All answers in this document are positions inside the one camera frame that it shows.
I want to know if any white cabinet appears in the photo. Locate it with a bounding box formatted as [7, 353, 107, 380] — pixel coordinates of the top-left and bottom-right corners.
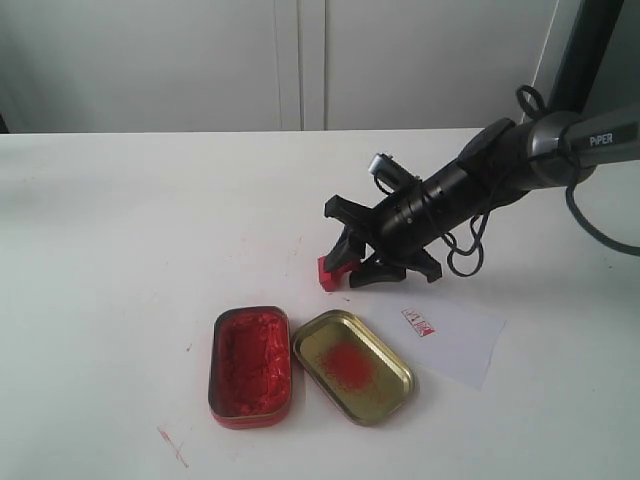
[1, 1, 558, 133]

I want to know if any dark vertical post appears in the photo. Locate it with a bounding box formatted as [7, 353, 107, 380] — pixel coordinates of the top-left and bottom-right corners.
[547, 0, 625, 113]

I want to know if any red stamp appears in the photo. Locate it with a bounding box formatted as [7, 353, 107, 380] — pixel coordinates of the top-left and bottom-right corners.
[317, 256, 361, 293]

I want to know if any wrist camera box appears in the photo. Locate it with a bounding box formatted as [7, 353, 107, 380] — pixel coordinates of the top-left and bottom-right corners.
[368, 153, 418, 195]

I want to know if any red ink tin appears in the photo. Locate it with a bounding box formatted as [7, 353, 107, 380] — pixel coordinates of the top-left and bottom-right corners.
[208, 306, 293, 430]

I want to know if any white paper sheet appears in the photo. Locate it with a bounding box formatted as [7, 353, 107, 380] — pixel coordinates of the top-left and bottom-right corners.
[364, 296, 505, 390]

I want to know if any gold tin lid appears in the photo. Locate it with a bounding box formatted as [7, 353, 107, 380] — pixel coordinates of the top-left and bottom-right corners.
[291, 309, 416, 426]

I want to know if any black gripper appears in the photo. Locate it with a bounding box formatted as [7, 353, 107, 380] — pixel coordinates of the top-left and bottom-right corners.
[324, 190, 442, 288]

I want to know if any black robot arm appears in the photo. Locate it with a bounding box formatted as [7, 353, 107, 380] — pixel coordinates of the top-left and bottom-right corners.
[318, 105, 639, 291]

